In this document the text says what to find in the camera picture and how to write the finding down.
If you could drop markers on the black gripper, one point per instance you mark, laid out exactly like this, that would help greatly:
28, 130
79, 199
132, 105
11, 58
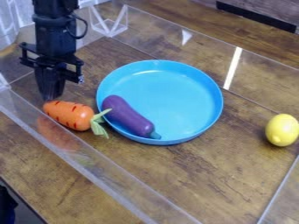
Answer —
51, 55

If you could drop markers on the orange toy carrot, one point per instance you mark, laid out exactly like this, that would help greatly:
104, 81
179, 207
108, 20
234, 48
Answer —
76, 116

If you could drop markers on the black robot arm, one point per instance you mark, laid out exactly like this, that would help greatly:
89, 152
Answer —
56, 8

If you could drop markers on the white lattice curtain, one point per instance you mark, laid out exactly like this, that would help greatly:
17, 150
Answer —
15, 16

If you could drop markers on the purple toy eggplant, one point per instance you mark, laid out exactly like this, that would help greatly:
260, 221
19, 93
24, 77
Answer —
123, 115

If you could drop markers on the blue round plate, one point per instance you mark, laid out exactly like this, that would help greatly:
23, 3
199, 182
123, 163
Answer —
175, 95

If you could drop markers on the dark object bottom left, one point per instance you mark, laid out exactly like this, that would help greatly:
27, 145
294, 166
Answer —
7, 206

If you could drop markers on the yellow toy lemon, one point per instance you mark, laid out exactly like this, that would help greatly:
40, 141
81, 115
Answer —
282, 130

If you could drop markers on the clear acrylic enclosure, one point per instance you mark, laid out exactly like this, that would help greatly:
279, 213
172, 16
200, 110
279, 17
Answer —
224, 178

